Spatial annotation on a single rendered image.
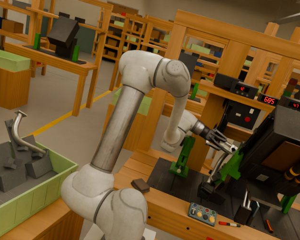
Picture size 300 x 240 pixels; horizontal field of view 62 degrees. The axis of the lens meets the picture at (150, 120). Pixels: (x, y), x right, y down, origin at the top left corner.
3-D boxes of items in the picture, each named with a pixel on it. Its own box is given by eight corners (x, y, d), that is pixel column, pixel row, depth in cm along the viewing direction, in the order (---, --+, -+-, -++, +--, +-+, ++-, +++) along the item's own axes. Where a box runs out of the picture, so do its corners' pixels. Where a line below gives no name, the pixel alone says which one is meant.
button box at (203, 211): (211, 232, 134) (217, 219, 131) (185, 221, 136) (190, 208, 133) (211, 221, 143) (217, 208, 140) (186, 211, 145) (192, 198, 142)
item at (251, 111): (252, 130, 162) (261, 109, 157) (226, 122, 165) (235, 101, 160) (249, 125, 174) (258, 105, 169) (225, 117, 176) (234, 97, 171)
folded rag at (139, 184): (149, 191, 146) (151, 187, 145) (138, 194, 141) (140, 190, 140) (140, 181, 153) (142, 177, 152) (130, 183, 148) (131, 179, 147)
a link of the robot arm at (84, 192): (89, 230, 96) (46, 204, 103) (107, 220, 112) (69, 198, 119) (165, 51, 100) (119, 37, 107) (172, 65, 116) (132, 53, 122)
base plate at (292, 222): (330, 262, 136) (332, 259, 135) (144, 187, 152) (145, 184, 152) (304, 215, 175) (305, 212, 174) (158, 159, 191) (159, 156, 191)
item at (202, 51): (212, 107, 829) (238, 40, 756) (128, 80, 850) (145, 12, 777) (211, 104, 880) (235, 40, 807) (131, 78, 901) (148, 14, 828)
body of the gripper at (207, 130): (200, 133, 152) (213, 142, 151) (206, 123, 155) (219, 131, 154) (196, 136, 158) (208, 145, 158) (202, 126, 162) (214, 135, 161)
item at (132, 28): (155, 76, 1072) (170, 24, 999) (90, 56, 1093) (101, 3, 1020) (156, 75, 1123) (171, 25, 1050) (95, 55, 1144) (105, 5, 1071)
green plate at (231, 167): (232, 186, 147) (254, 161, 141) (220, 179, 148) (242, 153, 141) (231, 177, 158) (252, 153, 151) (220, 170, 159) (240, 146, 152)
